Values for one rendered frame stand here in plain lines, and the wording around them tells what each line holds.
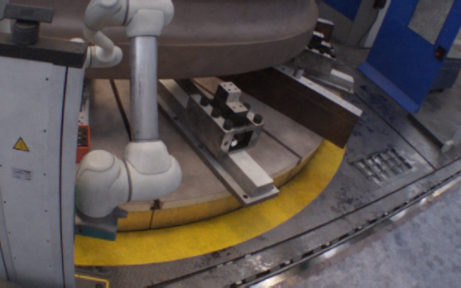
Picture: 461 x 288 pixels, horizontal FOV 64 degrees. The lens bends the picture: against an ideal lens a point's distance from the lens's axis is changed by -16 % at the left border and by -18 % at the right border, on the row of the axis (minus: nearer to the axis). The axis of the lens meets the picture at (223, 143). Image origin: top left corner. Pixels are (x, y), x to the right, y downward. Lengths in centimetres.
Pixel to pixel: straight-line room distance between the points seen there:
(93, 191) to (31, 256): 40
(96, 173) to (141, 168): 18
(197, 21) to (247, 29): 45
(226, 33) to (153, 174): 170
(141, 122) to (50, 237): 53
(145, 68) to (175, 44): 123
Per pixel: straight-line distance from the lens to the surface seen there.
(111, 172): 142
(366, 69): 686
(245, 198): 289
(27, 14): 105
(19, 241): 159
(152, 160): 149
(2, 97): 116
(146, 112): 151
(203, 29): 291
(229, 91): 295
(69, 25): 268
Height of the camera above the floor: 226
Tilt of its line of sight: 35 degrees down
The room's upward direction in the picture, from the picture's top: 19 degrees clockwise
